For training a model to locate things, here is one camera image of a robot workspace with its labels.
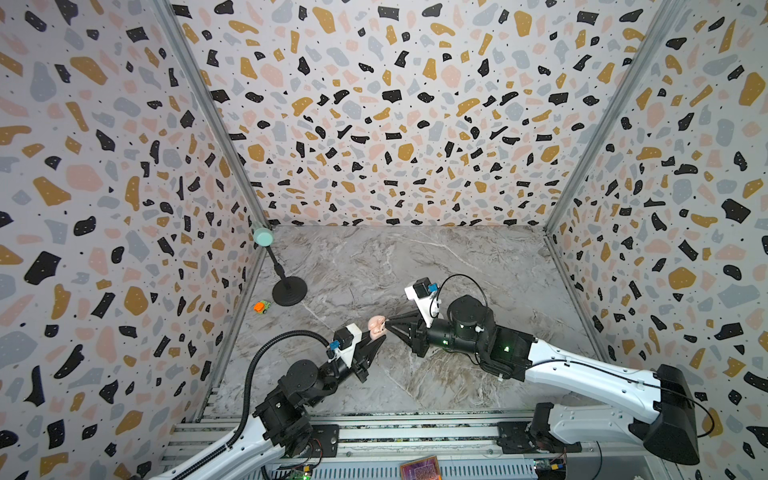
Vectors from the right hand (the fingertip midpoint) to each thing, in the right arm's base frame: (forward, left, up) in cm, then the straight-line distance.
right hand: (388, 322), depth 62 cm
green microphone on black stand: (+25, +36, -28) cm, 52 cm away
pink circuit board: (-23, -8, -28) cm, 37 cm away
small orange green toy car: (+18, +42, -27) cm, 53 cm away
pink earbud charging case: (+1, +3, -4) cm, 5 cm away
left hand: (+1, +1, -6) cm, 6 cm away
